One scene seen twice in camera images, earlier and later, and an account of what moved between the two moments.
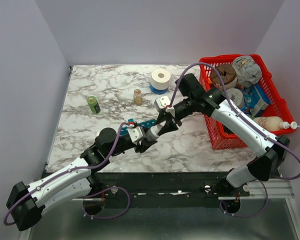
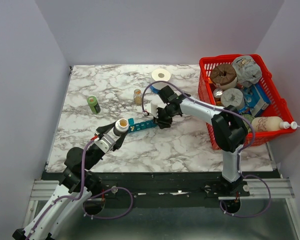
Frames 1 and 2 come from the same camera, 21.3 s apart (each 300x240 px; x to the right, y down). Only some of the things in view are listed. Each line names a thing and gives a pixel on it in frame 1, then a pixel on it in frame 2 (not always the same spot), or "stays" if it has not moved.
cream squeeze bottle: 273,123 stays
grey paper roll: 236,96 stays
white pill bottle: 152,133 → 121,127
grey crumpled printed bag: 248,72 stays
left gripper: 145,145 → 105,129
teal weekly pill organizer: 124,131 stays
